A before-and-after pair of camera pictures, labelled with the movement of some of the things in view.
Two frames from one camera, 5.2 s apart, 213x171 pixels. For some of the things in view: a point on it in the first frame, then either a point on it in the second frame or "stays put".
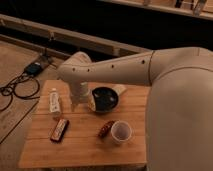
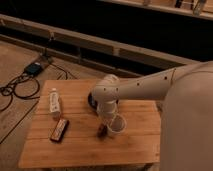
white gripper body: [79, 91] → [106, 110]
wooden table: [112, 128] stays put
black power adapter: [33, 68] stays put
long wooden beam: [72, 37] stays put
